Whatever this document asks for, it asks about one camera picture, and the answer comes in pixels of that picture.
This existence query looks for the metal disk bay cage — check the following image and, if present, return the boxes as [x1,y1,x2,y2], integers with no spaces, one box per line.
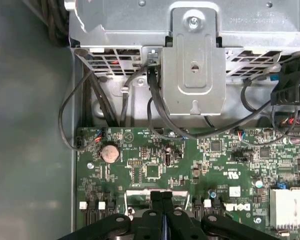
[68,0,300,126]

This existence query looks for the red and black wire bundle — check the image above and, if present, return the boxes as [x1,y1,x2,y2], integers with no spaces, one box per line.
[271,103,300,137]

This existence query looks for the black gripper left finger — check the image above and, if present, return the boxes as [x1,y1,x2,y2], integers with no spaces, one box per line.
[57,191,164,240]

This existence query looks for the thick black cable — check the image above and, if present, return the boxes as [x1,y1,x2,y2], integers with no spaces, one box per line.
[82,71,120,127]
[147,62,283,140]

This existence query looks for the round coin battery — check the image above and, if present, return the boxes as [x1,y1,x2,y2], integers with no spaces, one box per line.
[99,142,121,164]

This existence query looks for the silver finned heatsink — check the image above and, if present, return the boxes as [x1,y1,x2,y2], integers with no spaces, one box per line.
[269,188,300,230]

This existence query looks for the thin black wire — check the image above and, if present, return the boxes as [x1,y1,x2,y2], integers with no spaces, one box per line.
[58,71,105,152]
[146,96,163,131]

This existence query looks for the open PC case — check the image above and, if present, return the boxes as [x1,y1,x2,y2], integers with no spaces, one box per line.
[0,0,300,240]

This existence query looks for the black plastic bracket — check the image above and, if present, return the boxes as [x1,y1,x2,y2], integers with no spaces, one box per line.
[269,56,300,107]

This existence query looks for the green motherboard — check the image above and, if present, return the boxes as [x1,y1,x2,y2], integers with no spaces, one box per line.
[76,126,300,240]

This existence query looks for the black wire with clip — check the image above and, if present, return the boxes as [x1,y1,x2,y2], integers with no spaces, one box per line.
[119,65,150,127]
[240,79,273,113]

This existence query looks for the black cable bundle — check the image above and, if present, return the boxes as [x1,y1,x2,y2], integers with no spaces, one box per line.
[38,0,72,47]

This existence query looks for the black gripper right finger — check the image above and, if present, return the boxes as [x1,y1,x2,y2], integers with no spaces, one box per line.
[162,191,275,240]

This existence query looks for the RAM slot white clips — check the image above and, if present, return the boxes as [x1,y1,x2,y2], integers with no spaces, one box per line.
[97,201,107,218]
[79,201,89,227]
[203,199,212,216]

